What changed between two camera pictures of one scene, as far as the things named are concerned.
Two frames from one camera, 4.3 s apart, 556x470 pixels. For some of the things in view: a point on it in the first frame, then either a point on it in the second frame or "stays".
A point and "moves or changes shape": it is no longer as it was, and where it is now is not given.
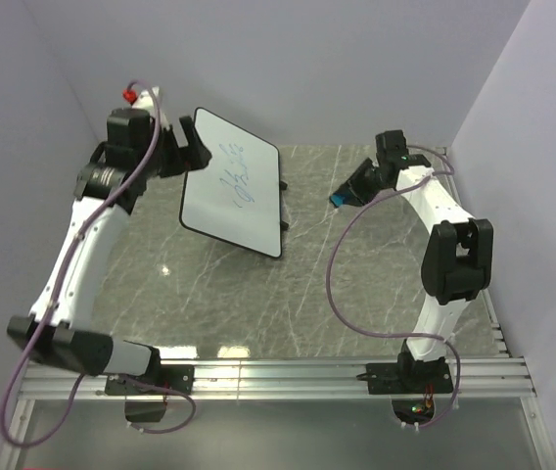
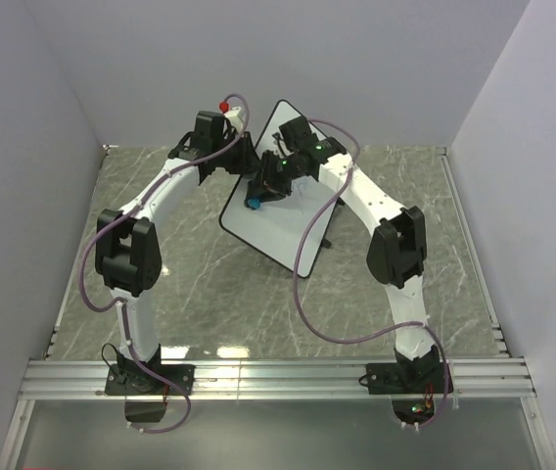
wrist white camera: x=144 y=100 to x=233 y=116
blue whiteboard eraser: x=339 y=199 to x=254 y=203
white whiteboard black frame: x=236 y=197 moves or changes shape
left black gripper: x=194 y=156 to x=251 y=157
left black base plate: x=176 y=376 stays
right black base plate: x=411 y=377 stays
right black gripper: x=355 y=177 to x=268 y=189
